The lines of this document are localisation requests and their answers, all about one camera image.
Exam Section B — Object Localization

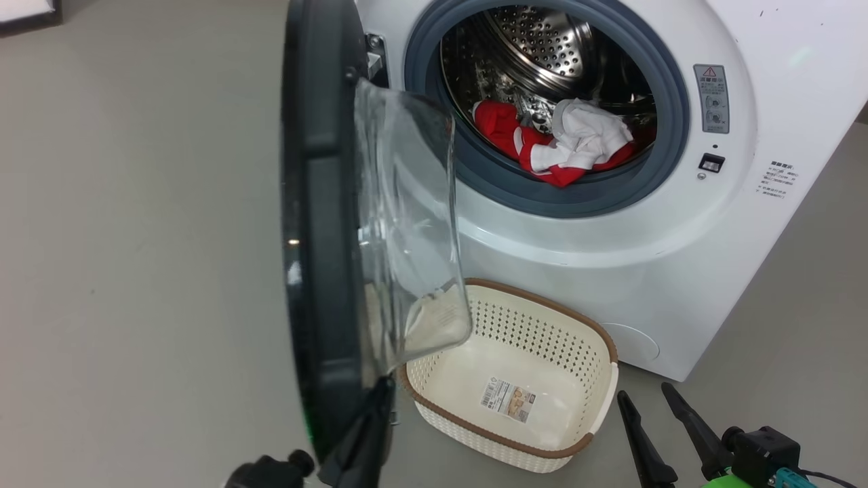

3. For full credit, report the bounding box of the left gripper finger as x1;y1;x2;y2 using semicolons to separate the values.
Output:
319;376;395;488

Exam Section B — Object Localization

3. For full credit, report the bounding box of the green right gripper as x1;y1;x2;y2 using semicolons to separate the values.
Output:
616;382;760;488

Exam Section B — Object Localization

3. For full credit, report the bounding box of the black round glass washer door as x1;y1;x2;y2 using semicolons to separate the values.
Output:
280;0;473;468

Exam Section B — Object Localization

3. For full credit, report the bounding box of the red garment with white stripe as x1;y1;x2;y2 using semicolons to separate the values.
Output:
515;125;638;188

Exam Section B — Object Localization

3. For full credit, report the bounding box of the plain red garment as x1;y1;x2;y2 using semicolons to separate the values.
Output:
473;100;523;161

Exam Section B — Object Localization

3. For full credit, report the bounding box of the cream perforated basket brown rim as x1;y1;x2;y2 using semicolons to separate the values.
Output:
397;278;619;473

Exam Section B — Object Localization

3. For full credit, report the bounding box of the white front-load washing machine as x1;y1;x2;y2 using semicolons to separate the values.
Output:
353;0;868;382

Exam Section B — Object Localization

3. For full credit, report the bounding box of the round white filter cover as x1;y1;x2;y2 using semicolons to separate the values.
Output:
600;322;660;371

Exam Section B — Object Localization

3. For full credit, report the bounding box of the paper product label sticker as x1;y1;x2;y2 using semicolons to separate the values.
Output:
480;378;536;424

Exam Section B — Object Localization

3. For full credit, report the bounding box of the grey warning sticker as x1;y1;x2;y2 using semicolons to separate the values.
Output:
693;64;731;134

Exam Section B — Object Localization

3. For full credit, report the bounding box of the right teal plug black cable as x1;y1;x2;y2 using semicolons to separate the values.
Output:
773;468;862;488

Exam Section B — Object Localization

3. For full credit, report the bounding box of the white panel dark frame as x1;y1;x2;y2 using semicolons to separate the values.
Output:
0;0;63;36

